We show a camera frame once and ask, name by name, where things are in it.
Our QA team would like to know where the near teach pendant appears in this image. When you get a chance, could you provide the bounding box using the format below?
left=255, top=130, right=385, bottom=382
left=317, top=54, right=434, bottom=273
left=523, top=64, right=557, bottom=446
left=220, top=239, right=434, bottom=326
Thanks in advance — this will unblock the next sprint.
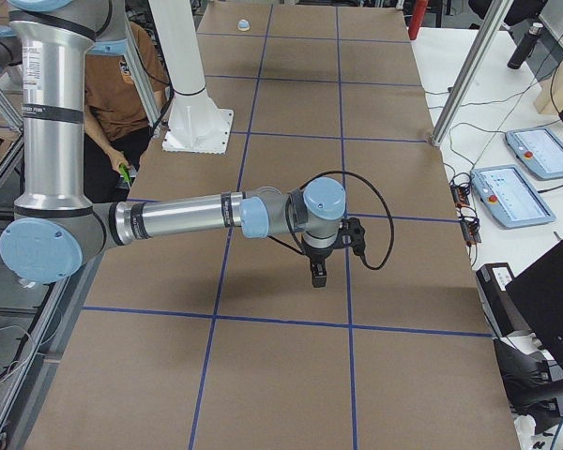
left=471, top=165, right=556, bottom=229

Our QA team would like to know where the brown paper table mat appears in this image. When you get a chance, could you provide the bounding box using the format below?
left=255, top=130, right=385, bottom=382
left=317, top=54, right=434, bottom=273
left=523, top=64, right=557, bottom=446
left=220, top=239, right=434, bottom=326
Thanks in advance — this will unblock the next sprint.
left=26, top=2, right=519, bottom=449

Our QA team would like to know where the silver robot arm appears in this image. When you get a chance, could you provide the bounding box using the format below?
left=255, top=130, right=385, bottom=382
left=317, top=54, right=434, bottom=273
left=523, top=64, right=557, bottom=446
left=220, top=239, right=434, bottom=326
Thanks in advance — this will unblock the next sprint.
left=0, top=1, right=346, bottom=288

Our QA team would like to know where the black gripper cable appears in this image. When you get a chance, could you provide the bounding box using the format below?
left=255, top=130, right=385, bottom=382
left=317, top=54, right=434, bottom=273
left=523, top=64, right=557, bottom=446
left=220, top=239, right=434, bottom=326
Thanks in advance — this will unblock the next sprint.
left=267, top=171, right=396, bottom=270

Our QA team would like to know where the wooden board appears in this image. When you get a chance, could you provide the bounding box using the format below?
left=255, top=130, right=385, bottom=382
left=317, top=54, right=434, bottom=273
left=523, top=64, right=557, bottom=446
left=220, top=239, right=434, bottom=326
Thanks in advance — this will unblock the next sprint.
left=534, top=60, right=563, bottom=114

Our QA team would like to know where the far teach pendant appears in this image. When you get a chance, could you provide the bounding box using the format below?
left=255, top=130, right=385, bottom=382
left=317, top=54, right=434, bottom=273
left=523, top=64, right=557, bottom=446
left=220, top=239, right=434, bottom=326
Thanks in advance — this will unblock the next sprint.
left=505, top=127, right=563, bottom=180

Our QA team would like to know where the person in brown shirt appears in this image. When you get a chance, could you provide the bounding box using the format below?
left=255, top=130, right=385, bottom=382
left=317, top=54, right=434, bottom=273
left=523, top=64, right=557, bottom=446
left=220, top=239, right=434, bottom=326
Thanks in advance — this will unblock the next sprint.
left=82, top=22, right=169, bottom=203

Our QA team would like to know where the black box with label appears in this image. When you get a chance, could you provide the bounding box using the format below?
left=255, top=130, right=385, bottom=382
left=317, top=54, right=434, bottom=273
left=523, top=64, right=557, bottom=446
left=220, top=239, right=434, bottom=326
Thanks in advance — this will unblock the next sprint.
left=475, top=262, right=527, bottom=337

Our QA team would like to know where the aluminium frame post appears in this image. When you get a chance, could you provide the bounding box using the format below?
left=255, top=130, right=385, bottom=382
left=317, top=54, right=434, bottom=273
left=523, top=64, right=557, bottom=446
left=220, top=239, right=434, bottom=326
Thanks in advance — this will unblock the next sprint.
left=430, top=0, right=513, bottom=147

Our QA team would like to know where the black laptop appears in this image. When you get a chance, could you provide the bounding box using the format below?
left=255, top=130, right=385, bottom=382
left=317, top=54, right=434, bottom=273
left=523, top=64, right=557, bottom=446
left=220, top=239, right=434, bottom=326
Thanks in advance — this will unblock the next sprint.
left=507, top=238, right=563, bottom=369

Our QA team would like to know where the blue desk bell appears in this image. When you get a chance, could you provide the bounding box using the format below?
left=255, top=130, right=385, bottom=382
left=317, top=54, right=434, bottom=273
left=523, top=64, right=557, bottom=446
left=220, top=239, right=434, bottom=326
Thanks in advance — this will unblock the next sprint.
left=237, top=19, right=251, bottom=32

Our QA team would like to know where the black usb hub lower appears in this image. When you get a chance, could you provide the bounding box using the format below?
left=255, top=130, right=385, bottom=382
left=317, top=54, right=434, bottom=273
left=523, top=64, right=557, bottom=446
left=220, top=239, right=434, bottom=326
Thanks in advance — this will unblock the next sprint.
left=459, top=217, right=481, bottom=246

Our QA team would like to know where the orange black usb hub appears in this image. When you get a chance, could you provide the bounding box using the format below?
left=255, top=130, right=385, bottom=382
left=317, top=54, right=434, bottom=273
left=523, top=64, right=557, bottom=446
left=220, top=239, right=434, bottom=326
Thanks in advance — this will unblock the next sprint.
left=450, top=183, right=471, bottom=208

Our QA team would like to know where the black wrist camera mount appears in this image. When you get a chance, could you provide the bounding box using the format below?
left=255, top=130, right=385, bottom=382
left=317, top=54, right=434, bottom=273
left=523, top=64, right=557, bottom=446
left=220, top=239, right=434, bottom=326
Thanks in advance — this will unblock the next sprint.
left=336, top=217, right=366, bottom=257

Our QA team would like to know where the black water bottle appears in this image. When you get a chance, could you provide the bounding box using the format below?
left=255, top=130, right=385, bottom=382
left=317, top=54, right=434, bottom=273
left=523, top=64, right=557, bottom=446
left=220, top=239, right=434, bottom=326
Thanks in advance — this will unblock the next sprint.
left=507, top=22, right=544, bottom=69

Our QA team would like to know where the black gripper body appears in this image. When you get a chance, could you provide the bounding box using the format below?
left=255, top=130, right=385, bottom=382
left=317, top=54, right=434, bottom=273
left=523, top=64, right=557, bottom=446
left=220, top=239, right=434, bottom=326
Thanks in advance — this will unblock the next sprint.
left=301, top=236, right=341, bottom=268

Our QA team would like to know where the green handheld tool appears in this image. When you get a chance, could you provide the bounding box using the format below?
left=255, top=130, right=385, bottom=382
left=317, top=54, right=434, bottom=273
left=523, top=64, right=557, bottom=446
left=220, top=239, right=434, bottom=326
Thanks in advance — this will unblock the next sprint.
left=119, top=163, right=132, bottom=186

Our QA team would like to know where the teach pendant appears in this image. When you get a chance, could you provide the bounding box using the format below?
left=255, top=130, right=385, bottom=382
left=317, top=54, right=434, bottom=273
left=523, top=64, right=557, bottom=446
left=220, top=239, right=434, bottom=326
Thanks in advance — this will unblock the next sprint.
left=471, top=165, right=556, bottom=229
left=505, top=127, right=563, bottom=180

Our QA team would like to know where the red fire extinguisher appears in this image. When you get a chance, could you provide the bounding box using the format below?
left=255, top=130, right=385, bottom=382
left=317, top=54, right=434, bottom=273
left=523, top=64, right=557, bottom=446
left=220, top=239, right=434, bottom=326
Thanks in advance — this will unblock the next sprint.
left=408, top=0, right=429, bottom=40

